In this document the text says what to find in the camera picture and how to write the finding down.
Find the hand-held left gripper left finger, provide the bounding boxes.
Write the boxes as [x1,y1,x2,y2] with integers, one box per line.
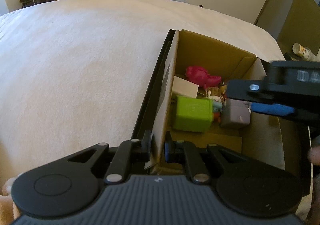
[67,130,153,184]

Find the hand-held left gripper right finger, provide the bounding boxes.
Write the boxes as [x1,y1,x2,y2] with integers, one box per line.
[164,132,250,185]

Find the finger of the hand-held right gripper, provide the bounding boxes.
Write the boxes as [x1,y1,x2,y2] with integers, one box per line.
[226,79,275,102]
[251,103,320,135]

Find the grey cube toy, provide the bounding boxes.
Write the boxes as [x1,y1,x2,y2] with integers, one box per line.
[220,98,251,129]

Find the small colourful figurine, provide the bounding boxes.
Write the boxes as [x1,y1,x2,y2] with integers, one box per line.
[206,87,227,122]

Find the cardboard box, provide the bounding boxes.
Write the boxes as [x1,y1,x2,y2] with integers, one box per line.
[146,29,287,174]

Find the green cube toy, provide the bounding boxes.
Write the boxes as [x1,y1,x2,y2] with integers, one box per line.
[172,95,213,133]

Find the pink bear figurine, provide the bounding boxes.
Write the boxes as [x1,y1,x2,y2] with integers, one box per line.
[185,65,222,88]

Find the black tray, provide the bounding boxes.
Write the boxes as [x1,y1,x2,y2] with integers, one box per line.
[131,29,313,195]

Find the white charger plug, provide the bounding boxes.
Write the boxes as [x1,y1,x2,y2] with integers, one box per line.
[173,76,199,98]

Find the person's right hand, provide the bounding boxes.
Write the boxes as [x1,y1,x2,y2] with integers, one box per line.
[307,147,320,165]

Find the black side table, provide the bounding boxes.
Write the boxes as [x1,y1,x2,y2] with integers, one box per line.
[284,52,300,61]

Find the white printed paper cup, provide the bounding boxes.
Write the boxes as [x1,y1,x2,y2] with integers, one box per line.
[292,43,313,60]

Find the olive brown board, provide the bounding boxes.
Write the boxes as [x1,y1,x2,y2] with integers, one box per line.
[254,0,320,56]

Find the cream fleece blanket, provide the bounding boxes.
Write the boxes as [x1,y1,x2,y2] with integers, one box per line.
[0,177,20,225]

